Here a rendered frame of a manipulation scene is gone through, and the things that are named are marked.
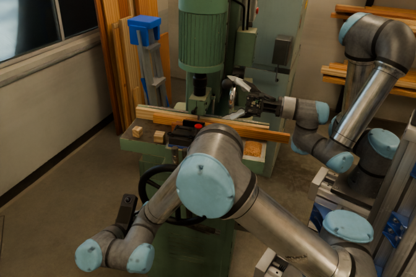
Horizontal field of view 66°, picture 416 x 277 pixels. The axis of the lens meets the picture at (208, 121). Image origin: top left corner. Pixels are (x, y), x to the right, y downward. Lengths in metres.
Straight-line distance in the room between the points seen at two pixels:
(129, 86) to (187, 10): 1.72
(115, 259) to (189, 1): 0.82
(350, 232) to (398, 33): 0.58
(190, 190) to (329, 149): 0.58
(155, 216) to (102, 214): 1.41
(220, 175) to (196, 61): 0.69
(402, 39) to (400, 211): 0.49
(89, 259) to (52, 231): 1.39
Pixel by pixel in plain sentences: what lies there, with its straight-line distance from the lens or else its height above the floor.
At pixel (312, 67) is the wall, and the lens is 3.69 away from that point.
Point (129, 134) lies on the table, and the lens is 1.40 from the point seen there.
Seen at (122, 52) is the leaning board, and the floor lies 0.79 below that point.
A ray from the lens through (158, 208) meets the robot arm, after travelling 0.92.
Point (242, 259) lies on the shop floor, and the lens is 2.08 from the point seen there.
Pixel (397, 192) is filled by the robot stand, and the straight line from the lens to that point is 1.06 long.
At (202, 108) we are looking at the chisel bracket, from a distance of 1.32.
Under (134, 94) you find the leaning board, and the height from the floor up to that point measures 0.43.
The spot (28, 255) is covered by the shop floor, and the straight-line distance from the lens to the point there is 2.26.
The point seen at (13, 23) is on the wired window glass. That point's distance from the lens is 2.42.
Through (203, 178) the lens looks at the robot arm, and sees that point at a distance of 0.59.
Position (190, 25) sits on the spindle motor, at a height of 1.37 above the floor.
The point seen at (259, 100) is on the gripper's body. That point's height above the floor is 1.18.
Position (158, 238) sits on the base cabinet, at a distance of 1.72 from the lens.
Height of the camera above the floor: 1.66
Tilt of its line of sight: 31 degrees down
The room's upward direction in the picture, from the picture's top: 3 degrees clockwise
